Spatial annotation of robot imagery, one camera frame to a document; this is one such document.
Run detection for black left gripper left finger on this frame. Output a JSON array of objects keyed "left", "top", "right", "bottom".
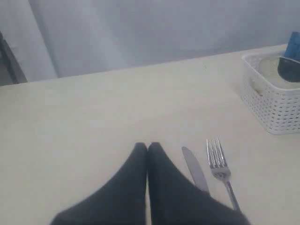
[{"left": 51, "top": 142, "right": 147, "bottom": 225}]

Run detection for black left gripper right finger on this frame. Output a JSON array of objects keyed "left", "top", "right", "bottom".
[{"left": 147, "top": 142, "right": 249, "bottom": 225}]

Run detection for silver table knife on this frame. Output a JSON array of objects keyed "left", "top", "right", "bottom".
[{"left": 181, "top": 146, "right": 210, "bottom": 195}]

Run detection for silver fork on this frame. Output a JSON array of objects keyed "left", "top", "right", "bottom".
[{"left": 206, "top": 138, "right": 241, "bottom": 212}]

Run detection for white perforated plastic basket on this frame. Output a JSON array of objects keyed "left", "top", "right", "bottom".
[{"left": 241, "top": 51, "right": 300, "bottom": 135}]

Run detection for white backdrop curtain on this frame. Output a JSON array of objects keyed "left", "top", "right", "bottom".
[{"left": 0, "top": 0, "right": 300, "bottom": 82}]

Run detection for blue snack packet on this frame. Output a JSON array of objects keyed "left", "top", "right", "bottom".
[{"left": 284, "top": 32, "right": 300, "bottom": 61}]

